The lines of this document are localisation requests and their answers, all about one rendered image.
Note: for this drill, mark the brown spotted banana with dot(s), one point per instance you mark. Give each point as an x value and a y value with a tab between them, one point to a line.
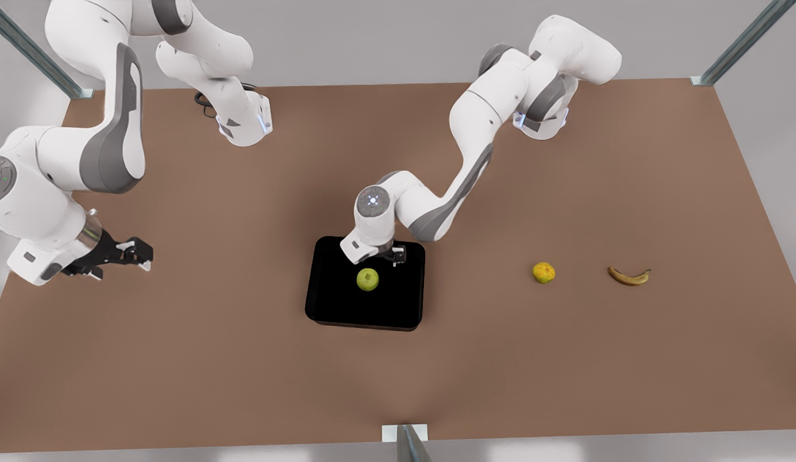
628	278

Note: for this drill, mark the yellow-green orange fruit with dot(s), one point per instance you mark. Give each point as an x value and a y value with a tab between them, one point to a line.
543	273

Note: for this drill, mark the green apple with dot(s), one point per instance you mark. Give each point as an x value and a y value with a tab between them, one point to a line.
367	280

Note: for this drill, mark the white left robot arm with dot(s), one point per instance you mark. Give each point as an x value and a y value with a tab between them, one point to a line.
474	122

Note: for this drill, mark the silver frame post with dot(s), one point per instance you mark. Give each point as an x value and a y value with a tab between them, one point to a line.
407	444
32	48
744	42

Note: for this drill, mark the black square tray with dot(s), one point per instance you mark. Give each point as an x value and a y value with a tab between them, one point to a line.
346	308

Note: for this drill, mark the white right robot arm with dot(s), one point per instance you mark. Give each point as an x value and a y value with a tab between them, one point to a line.
109	138

